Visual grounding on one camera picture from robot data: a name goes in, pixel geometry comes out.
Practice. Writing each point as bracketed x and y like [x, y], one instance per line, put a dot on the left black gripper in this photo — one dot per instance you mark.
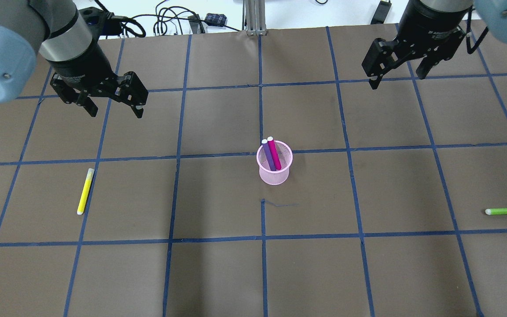
[82, 64]

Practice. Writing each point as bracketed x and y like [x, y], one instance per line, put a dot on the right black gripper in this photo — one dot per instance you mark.
[429, 25]

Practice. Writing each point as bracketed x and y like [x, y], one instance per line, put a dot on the purple marker pen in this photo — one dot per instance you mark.
[268, 154]

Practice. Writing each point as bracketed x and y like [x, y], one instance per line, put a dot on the pink marker pen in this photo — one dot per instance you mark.
[274, 153]

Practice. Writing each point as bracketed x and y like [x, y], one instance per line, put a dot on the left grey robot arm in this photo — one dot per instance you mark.
[67, 38]

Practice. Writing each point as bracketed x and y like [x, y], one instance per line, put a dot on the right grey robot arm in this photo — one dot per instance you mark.
[482, 17]

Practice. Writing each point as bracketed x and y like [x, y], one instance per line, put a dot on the pink mesh cup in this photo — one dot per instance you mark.
[286, 159]

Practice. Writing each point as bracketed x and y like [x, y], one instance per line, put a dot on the yellow marker pen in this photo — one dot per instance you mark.
[85, 192]

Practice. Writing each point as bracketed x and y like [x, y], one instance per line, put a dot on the black power adapter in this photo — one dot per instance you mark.
[217, 20]

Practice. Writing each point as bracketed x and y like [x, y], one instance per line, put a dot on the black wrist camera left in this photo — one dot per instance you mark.
[106, 23]

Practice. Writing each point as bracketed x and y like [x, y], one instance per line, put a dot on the aluminium frame post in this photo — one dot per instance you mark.
[254, 17]

